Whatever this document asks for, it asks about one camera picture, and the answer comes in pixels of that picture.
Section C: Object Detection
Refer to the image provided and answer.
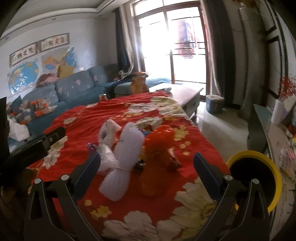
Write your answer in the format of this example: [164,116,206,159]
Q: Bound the white printed plastic bag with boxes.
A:
[97,119,121,174]

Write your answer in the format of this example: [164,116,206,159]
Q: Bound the red plastic bag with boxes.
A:
[139,125,182,196]

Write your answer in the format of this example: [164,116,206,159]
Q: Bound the yellow rimmed black trash bin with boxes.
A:
[226,150,282,212]

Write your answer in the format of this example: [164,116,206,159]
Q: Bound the blue floral sofa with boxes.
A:
[6,64,170,136]

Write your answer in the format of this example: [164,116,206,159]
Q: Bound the world map poster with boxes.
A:
[8,59,39,94]

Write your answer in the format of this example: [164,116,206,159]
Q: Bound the white tied foam wrap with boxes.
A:
[98,122,144,201]

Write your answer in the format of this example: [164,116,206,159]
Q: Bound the left framed calligraphy scroll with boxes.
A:
[9,42,38,67]

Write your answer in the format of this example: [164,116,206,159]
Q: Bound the framed calligraphy scroll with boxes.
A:
[38,33,70,52]
[9,42,38,67]

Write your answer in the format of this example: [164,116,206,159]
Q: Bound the metal can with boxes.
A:
[99,94,108,101]

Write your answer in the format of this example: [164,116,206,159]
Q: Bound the china map poster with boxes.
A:
[41,47,78,74]

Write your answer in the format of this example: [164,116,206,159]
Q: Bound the white paper towel roll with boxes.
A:
[271,99,285,125]

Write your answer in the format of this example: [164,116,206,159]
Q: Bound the blue storage stool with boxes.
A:
[206,94,224,114]

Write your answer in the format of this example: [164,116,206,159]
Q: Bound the right framed calligraphy scroll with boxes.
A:
[38,33,70,52]

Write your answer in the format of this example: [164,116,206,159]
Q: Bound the wooden coffee table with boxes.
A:
[149,82,204,120]

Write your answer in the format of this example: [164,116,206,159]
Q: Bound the red artificial flowers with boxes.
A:
[278,76,296,101]

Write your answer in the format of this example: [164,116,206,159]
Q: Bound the brown paper bag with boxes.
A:
[129,72,149,94]

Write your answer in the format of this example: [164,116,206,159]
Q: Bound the dark left curtain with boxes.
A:
[113,7,131,73]

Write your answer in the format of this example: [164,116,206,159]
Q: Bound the dark curtain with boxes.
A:
[202,1,236,108]
[113,7,131,73]

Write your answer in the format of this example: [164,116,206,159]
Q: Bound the dark right curtain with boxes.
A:
[202,1,236,108]

